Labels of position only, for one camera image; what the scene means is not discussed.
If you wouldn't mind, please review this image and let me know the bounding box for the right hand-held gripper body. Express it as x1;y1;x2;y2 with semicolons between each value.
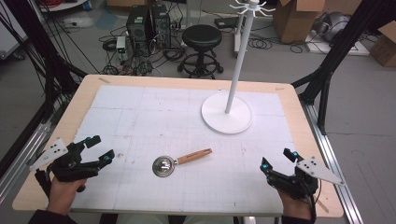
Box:
265;156;346;201

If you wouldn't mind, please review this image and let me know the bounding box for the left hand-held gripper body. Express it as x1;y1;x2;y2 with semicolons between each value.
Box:
29;137;105;199

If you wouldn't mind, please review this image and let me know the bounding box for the person's right hand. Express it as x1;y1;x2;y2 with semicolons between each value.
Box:
277;189;313;221

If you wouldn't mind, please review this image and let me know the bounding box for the person's left hand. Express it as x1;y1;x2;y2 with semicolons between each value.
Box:
46;176;89;217

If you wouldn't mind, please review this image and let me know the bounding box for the strip of tan tape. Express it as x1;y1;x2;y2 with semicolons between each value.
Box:
316;200;330;215

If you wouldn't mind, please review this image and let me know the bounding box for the white grid mat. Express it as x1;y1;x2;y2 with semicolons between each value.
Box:
70;84;297;217

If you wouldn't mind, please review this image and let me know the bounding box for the white stand with hooks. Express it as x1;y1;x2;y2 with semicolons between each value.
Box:
201;0;276;135

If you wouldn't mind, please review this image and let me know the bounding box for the small white power box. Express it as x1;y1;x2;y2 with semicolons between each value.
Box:
116;35;127;54

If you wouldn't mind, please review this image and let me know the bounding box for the clear plastic bag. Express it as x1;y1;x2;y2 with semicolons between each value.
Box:
64;16;95;29

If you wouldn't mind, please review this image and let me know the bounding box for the flat white board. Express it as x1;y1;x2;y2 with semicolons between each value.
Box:
304;31;371;57

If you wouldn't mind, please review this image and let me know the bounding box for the black computer tower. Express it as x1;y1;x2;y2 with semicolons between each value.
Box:
125;5;153;57
150;3;172;49

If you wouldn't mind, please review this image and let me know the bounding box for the large open cardboard box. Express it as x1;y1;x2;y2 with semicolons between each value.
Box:
273;0;328;45

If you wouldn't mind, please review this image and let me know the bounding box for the white cabinet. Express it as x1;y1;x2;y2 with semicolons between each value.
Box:
0;0;28;61

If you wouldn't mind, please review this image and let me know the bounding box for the grey rounded appliance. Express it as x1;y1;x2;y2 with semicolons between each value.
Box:
314;11;351;43

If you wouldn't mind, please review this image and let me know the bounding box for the white round table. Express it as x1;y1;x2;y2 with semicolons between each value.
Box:
38;0;90;13

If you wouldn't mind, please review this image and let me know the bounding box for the flat black device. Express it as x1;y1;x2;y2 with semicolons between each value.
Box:
214;17;248;30

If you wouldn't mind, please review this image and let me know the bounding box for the black round stool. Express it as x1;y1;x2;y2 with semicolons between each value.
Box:
177;23;225;79

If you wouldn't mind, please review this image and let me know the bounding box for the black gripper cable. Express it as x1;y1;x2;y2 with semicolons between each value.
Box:
307;178;322;223

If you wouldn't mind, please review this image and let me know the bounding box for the aluminium rail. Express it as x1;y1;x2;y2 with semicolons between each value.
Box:
300;101;364;224
0;119;53;204

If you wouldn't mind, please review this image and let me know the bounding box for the wooden-handled metal strainer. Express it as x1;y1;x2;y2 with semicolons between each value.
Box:
151;147;213;178

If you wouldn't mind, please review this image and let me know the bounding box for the tangle of black floor cables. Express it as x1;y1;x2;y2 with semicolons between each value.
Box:
98;26;188;77

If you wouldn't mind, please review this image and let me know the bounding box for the coiled black cable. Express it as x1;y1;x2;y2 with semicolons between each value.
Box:
247;33;304;54

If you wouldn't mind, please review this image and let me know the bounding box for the black metal frame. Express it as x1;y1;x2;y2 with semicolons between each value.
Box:
291;0;396;135
0;0;89;176

